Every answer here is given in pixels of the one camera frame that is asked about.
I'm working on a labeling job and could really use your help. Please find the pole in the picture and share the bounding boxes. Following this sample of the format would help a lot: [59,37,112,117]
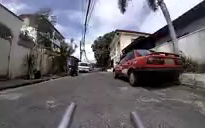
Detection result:
[78,40,83,63]

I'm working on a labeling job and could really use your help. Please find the white wall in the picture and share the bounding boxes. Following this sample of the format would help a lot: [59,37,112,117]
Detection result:
[0,0,33,80]

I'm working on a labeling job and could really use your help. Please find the grey pavement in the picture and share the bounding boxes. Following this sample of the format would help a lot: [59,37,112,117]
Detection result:
[0,73,69,94]

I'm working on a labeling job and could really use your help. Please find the motorcycle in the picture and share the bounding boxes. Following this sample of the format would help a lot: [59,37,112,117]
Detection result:
[68,65,79,78]

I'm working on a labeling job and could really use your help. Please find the cream building with red roof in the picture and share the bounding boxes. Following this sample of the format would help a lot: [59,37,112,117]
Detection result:
[108,29,152,68]

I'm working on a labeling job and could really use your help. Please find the palm tree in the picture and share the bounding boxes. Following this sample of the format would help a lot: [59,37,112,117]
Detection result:
[117,0,180,54]

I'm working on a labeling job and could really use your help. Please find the climbing bush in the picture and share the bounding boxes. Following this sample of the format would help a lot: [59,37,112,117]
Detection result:
[23,43,44,80]

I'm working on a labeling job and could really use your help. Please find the white car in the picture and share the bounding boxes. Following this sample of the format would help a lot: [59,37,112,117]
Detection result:
[77,62,91,73]

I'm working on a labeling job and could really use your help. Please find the dark green tree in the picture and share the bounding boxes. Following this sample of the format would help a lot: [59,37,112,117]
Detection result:
[91,31,117,69]

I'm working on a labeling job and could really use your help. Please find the grey asphalt road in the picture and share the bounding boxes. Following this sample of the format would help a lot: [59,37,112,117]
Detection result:
[0,70,205,128]

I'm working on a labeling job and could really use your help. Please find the red car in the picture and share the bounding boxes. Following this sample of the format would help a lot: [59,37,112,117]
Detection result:
[112,49,184,87]

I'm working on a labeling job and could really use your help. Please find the pale concrete pavement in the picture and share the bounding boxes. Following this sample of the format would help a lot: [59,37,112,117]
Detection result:
[180,72,205,92]

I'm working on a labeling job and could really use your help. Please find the multi-storey building with balconies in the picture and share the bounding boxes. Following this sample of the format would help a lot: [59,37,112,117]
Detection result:
[18,13,66,75]

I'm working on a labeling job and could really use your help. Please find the robot's own part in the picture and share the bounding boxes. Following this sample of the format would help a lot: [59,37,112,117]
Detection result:
[130,111,145,128]
[58,102,77,128]

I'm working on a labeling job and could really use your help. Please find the grey building with dark roof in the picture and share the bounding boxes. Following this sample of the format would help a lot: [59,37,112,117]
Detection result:
[121,0,205,65]

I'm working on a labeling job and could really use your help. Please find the overhead wires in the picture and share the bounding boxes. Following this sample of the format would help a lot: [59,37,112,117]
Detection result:
[80,0,97,63]

